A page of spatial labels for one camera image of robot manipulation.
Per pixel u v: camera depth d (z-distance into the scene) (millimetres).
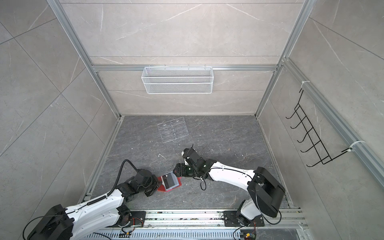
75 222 433
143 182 674
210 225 730
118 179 624
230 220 746
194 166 624
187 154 627
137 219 728
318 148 637
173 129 1043
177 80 1007
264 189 432
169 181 855
